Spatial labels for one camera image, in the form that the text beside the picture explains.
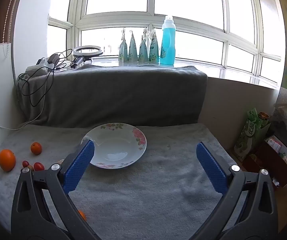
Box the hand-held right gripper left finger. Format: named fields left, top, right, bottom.
left=11, top=140, right=101, bottom=240

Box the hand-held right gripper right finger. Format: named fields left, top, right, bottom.
left=189, top=141, right=279, bottom=240

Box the white floral plate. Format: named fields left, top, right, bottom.
left=80, top=123, right=147, bottom=169

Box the large orange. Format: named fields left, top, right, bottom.
left=0, top=149, right=16, bottom=172

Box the green drink carton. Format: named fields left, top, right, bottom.
left=234, top=108, right=269, bottom=162

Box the grey fleece blanket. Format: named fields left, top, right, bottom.
left=0, top=123, right=244, bottom=240
left=16, top=66, right=208, bottom=128

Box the brown cardboard box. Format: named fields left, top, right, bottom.
left=242, top=130, right=287, bottom=188

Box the white red packet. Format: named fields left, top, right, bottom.
left=267, top=135, right=283, bottom=150

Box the white power strip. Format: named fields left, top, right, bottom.
left=25, top=57, right=59, bottom=76

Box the grey power adapter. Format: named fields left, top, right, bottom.
left=48, top=53, right=62, bottom=64

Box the blue detergent bottle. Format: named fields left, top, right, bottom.
left=160, top=15, right=176, bottom=65

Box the white cable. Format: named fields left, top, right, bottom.
left=0, top=62, right=49, bottom=130

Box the ring light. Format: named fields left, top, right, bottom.
left=71, top=45, right=102, bottom=68

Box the black cable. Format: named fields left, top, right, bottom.
left=18, top=49, right=72, bottom=107

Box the bead chain cord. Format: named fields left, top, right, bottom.
left=2, top=0, right=25, bottom=55

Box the white window frame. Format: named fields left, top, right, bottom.
left=48, top=0, right=284, bottom=88

